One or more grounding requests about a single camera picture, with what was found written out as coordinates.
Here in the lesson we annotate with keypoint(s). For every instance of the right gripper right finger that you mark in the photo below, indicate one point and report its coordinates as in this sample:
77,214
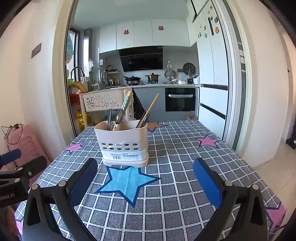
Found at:
251,220

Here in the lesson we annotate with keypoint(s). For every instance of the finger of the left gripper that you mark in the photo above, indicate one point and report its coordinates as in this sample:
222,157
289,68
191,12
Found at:
31,168
10,157

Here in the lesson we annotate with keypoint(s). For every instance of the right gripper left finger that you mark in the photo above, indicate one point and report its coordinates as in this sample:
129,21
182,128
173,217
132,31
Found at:
39,222

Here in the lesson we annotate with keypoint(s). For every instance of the long wooden chopstick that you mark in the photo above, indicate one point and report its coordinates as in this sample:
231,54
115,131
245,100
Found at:
124,108

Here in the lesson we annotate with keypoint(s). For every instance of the blue striped chopstick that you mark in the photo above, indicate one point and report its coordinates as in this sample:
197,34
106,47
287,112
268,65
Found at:
123,105

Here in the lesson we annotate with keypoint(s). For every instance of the person's left hand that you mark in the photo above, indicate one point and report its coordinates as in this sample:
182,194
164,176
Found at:
8,220

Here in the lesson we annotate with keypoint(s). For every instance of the pink stacked plastic stools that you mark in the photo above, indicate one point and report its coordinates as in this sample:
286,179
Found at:
20,137

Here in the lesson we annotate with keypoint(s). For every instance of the grey checked tablecloth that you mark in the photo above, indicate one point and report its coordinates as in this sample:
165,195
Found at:
174,207

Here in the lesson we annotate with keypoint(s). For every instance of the white plastic utensil holder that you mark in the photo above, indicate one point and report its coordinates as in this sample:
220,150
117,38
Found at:
127,145

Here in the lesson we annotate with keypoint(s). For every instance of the white perforated storage cart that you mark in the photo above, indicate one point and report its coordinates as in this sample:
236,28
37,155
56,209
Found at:
105,99

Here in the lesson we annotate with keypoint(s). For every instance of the cardboard box on floor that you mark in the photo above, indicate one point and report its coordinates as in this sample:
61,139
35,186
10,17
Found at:
192,117

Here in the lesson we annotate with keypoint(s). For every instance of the black wok on stove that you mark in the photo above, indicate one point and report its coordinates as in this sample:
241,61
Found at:
132,80

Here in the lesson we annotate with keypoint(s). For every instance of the black built-in oven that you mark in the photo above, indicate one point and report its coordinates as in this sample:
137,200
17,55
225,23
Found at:
180,99

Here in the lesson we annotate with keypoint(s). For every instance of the cooking pot on stove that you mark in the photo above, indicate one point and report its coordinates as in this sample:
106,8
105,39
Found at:
153,78

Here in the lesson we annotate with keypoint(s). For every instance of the black range hood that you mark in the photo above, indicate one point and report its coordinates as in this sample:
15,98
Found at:
141,58

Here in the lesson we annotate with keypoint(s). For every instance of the white upper cabinets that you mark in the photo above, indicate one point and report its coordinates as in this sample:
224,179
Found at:
143,33

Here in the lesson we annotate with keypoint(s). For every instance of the white refrigerator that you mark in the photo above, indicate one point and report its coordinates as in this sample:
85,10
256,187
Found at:
213,70

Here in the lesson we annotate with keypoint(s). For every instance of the grey wall switch plate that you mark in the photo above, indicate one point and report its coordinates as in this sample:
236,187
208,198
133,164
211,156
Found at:
36,50

